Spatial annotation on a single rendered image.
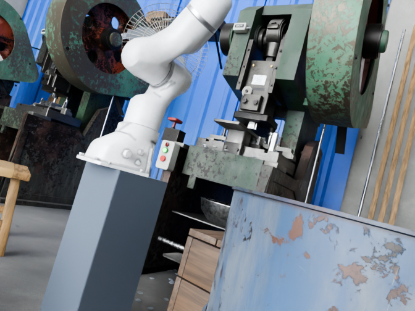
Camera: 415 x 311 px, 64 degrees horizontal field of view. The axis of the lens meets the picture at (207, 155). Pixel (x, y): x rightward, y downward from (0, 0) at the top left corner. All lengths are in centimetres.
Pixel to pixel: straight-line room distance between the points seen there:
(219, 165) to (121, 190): 69
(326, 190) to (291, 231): 246
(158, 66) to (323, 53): 70
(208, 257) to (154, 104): 46
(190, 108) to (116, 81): 96
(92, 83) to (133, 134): 165
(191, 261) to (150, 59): 57
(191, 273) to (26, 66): 371
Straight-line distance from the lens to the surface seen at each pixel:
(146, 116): 99
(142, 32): 240
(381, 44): 175
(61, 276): 106
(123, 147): 94
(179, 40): 100
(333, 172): 275
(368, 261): 26
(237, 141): 157
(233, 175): 147
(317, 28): 143
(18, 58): 429
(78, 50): 252
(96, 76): 261
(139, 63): 98
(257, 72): 177
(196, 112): 333
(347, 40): 140
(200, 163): 156
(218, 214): 158
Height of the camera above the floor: 47
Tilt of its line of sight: 5 degrees up
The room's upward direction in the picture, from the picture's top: 16 degrees clockwise
